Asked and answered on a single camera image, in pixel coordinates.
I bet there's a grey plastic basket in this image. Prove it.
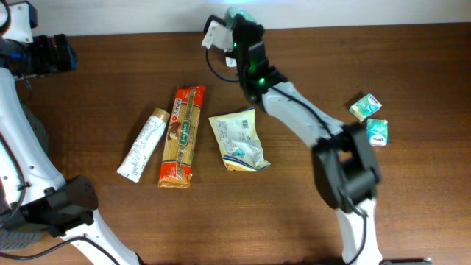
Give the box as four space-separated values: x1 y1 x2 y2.
1 103 49 252

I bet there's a white barcode scanner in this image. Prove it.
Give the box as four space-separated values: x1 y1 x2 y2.
224 51 237 68

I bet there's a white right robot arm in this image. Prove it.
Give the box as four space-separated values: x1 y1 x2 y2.
227 14 383 264

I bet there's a white tube with gold cap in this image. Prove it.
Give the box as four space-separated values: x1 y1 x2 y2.
117 108 170 183

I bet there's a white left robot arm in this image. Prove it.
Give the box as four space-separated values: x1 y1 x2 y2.
1 34 143 264

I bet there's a cream chips bag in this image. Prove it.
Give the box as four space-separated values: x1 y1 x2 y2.
208 107 271 172

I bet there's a teal wet wipes pack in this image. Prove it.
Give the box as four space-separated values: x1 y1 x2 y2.
224 7 257 29

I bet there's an orange spaghetti packet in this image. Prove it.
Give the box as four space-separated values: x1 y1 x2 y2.
157 85 206 188

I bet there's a small green-white packet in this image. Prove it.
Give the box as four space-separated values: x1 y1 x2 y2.
366 119 389 146

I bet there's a teal tissue pack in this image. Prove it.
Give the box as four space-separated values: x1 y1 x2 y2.
349 93 382 122

